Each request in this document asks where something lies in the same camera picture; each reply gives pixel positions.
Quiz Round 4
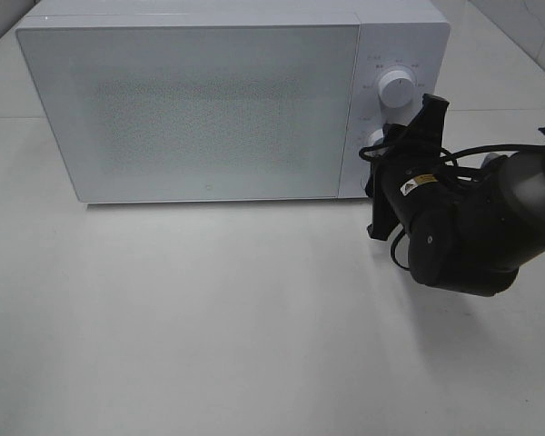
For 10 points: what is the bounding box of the white microwave oven body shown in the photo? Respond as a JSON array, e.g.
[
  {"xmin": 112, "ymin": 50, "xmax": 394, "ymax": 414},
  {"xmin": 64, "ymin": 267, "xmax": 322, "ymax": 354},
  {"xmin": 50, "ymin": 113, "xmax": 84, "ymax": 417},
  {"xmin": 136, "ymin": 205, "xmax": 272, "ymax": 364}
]
[{"xmin": 15, "ymin": 1, "xmax": 451, "ymax": 203}]

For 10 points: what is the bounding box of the upper white power knob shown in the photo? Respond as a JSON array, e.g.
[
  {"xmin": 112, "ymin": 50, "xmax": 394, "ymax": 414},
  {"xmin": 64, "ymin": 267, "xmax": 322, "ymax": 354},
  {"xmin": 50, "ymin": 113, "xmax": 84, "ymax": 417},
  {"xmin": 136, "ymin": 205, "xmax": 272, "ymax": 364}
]
[{"xmin": 377, "ymin": 65, "xmax": 416, "ymax": 109}]

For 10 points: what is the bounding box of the white microwave door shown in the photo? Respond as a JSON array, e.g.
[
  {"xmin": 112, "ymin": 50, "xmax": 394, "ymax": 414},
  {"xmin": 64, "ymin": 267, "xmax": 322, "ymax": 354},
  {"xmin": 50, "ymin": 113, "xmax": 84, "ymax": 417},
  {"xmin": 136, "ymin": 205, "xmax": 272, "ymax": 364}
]
[{"xmin": 17, "ymin": 25, "xmax": 358, "ymax": 203}]

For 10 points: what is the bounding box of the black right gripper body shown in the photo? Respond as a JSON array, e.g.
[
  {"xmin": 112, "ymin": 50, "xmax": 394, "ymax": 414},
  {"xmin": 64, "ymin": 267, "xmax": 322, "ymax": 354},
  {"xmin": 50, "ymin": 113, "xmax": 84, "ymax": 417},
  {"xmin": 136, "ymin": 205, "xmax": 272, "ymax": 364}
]
[{"xmin": 362, "ymin": 93, "xmax": 451, "ymax": 242}]

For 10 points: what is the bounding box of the white timer knob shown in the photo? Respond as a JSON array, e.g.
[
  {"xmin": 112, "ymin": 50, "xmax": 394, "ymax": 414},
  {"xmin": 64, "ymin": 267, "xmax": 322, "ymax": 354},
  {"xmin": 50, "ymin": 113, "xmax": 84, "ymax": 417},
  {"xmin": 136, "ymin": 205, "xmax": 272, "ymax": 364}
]
[{"xmin": 367, "ymin": 128, "xmax": 384, "ymax": 154}]

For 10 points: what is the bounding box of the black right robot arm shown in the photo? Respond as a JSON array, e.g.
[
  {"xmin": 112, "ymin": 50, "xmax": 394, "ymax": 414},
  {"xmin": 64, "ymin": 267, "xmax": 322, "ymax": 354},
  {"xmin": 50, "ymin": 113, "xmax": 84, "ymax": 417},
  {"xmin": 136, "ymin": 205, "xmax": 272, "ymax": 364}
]
[{"xmin": 359, "ymin": 94, "xmax": 545, "ymax": 297}]

